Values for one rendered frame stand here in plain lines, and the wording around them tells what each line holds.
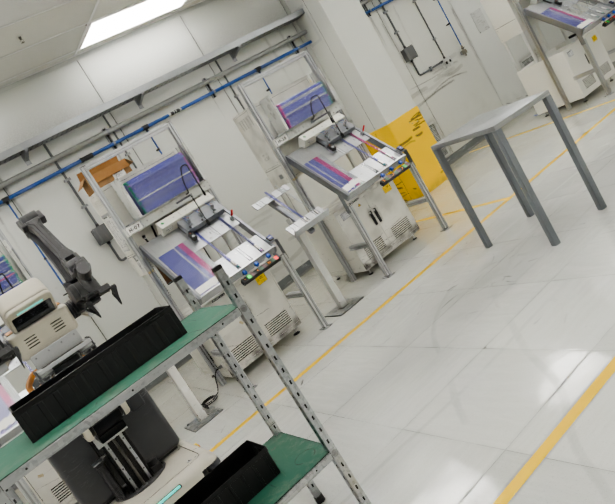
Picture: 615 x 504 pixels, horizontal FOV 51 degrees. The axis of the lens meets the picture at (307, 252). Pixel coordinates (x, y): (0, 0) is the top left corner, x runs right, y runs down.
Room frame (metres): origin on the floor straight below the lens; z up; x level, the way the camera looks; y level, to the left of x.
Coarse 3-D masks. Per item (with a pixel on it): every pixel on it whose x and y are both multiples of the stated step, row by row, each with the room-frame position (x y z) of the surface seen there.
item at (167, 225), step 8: (208, 192) 5.01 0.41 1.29; (200, 200) 4.94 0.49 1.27; (208, 200) 4.93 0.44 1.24; (184, 208) 4.88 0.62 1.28; (192, 208) 4.88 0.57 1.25; (168, 216) 4.83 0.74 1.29; (176, 216) 4.82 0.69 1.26; (160, 224) 4.77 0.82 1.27; (168, 224) 4.76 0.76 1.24; (176, 224) 4.81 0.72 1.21; (160, 232) 4.79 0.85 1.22; (168, 232) 4.79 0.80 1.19
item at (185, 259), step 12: (168, 252) 4.63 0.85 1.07; (180, 252) 4.62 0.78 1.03; (192, 252) 4.61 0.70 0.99; (168, 264) 4.54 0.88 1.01; (180, 264) 4.53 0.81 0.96; (192, 264) 4.52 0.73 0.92; (204, 264) 4.51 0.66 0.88; (216, 264) 4.50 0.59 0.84; (192, 276) 4.43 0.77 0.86; (204, 276) 4.42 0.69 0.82; (192, 288) 4.36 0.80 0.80; (204, 288) 4.33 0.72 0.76
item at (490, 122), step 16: (544, 96) 3.71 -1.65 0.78; (496, 112) 4.03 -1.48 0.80; (512, 112) 3.67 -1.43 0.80; (464, 128) 4.17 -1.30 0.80; (480, 128) 3.79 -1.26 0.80; (496, 128) 3.60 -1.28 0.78; (560, 128) 3.72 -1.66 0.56; (448, 144) 4.06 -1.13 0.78; (496, 144) 4.35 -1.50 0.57; (512, 160) 3.60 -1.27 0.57; (576, 160) 3.72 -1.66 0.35; (448, 176) 4.24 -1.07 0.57; (512, 176) 4.35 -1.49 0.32; (528, 192) 3.60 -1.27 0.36; (592, 192) 3.73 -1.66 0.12; (464, 208) 4.26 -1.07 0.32; (528, 208) 4.35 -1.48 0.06; (480, 224) 4.23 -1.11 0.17; (544, 224) 3.60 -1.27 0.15
